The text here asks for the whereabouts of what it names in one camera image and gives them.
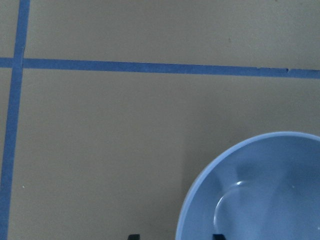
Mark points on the blue ceramic bowl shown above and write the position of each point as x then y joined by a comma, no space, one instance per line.
264,188

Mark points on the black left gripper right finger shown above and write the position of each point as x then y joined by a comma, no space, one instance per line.
218,237

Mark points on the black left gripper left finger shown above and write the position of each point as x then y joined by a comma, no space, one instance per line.
134,237

